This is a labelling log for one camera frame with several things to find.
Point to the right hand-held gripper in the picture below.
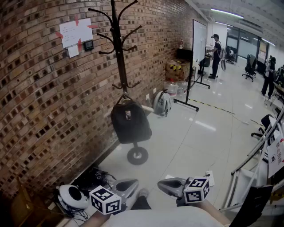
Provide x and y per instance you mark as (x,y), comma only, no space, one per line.
(196,190)

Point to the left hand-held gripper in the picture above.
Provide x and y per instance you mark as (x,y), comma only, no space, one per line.
(105,199)

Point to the black backpack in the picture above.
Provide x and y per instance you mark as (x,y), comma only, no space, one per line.
(131,126)

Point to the black coat rack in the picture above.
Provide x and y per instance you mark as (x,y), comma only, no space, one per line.
(119,55)

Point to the person's left forearm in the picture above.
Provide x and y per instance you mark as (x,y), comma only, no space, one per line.
(95,219)

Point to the person's right forearm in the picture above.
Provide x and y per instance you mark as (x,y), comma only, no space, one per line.
(213,210)

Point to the grey backpack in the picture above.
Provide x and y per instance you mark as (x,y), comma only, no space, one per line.
(161,104)

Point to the white power strip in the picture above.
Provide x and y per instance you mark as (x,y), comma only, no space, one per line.
(210,177)

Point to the white round device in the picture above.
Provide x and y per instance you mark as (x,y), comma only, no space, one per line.
(73,196)

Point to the person's leg and shoe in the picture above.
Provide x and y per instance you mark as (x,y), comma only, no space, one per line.
(142,202)

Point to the person's white shirt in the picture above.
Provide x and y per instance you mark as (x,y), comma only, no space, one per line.
(164,218)

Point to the black flat panel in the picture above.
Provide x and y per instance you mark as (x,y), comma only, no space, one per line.
(253,206)

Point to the brown cardboard box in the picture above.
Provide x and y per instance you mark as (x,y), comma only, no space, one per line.
(26,206)

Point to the white paper sign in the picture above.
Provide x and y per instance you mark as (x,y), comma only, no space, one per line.
(276,159)

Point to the white clothes hanger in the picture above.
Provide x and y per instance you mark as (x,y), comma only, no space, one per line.
(148,108)

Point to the black swivel chair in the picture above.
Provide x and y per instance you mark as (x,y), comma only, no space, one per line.
(265,123)

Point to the clear water bottle red cap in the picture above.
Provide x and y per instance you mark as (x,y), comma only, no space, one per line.
(172,88)

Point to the stacked cardboard boxes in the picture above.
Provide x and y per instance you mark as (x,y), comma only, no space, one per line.
(177,69)

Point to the black cabinet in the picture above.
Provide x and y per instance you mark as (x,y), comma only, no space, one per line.
(184,54)

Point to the black office chair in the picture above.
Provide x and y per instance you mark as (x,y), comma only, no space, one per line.
(251,64)

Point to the small figurine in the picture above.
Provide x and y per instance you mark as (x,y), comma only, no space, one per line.
(181,44)

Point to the whiteboard on black stand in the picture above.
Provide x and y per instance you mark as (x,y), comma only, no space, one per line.
(199,40)

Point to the small white note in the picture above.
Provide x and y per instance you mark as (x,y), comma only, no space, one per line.
(73,51)

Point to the small black display device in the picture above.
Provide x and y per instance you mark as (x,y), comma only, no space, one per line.
(88,45)

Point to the red tape strip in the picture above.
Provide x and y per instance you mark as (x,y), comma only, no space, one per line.
(80,45)
(92,26)
(59,35)
(76,20)

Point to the white paper sheet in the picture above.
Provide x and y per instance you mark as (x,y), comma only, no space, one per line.
(76,33)

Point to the ceiling light strip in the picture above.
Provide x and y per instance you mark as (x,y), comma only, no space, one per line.
(226,12)

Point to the metal frame rack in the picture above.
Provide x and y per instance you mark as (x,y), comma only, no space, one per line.
(255,153)

